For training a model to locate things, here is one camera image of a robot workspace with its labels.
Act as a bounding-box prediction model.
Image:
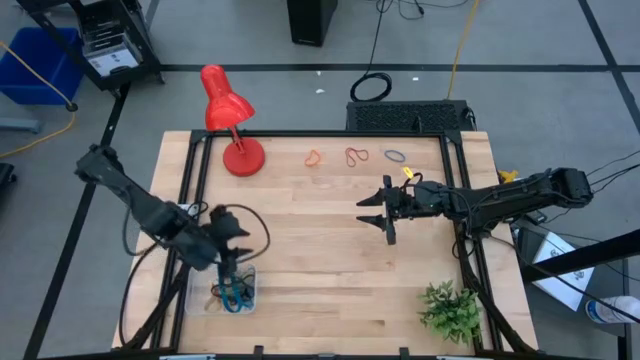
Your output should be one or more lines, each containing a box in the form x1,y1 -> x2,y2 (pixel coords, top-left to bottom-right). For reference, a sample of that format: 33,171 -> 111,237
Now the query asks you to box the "black vented case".
344,99 -> 477,133

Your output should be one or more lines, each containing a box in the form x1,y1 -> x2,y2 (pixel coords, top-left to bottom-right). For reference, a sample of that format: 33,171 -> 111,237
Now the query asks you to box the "black coiled cable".
348,0 -> 395,104

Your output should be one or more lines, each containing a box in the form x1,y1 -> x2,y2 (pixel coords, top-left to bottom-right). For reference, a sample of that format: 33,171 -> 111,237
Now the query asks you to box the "green artificial plant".
417,279 -> 484,346

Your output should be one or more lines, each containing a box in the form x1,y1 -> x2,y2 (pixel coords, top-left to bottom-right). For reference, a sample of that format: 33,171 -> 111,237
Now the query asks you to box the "black metal beam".
519,228 -> 640,285

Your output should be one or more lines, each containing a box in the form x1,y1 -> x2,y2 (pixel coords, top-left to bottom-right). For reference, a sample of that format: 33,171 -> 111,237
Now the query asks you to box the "red desk lamp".
199,63 -> 267,178

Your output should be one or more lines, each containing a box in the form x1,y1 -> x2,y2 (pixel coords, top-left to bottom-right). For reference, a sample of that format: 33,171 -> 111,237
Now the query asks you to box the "black equipment cart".
17,0 -> 166,93

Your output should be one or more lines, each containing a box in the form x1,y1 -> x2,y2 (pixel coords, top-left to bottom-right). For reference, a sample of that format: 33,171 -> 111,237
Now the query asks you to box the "white cardboard box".
531,230 -> 596,312

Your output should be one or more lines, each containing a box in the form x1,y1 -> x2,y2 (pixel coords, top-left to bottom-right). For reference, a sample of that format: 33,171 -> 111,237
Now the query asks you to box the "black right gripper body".
382,174 -> 449,246

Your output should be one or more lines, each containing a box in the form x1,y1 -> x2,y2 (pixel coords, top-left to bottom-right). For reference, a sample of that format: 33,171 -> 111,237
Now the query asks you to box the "grey metal foot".
0,117 -> 44,135

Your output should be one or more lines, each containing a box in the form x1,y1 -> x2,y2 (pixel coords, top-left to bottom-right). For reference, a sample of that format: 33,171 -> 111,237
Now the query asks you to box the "white labelled box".
87,47 -> 143,77

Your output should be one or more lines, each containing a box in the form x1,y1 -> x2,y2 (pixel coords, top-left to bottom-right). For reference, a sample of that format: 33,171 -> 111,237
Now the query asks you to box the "yellow hanging cable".
445,0 -> 481,100

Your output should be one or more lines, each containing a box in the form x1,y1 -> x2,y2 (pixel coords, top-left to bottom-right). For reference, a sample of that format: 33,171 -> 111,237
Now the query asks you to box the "blue plastic tub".
0,27 -> 85,106

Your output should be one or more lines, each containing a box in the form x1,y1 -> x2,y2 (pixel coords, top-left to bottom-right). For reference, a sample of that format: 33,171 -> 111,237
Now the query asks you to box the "thin red rubber band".
344,146 -> 370,169

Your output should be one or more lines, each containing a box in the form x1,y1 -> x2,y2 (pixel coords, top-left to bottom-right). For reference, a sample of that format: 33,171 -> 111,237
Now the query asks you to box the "black floor object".
0,162 -> 17,196

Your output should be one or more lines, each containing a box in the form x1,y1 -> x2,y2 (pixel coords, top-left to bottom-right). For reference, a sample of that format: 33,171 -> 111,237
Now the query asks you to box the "clear plastic bin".
184,262 -> 259,317

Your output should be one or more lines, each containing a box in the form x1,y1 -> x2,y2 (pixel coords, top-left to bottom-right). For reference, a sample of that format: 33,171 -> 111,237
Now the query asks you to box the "yellow floor cable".
0,39 -> 79,160

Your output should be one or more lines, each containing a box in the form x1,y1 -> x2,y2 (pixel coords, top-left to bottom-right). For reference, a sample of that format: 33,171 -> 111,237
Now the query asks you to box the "black computer tower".
286,0 -> 340,48

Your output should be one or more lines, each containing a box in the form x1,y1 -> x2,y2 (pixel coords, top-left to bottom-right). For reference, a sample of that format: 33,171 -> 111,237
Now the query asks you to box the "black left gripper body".
199,204 -> 237,294

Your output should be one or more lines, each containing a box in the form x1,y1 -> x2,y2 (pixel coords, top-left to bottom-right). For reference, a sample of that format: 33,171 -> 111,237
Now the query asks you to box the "wide blue rubber band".
217,279 -> 244,315

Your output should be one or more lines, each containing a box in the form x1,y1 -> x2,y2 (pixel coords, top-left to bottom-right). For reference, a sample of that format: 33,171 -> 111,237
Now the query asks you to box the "white plastic bottle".
584,294 -> 640,325

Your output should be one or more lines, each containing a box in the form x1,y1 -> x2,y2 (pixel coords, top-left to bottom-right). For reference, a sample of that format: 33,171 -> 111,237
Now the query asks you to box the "black metal table frame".
112,128 -> 540,360

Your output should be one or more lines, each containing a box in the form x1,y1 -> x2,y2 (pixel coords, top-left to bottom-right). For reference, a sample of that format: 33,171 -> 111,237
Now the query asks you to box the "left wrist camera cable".
222,202 -> 272,264

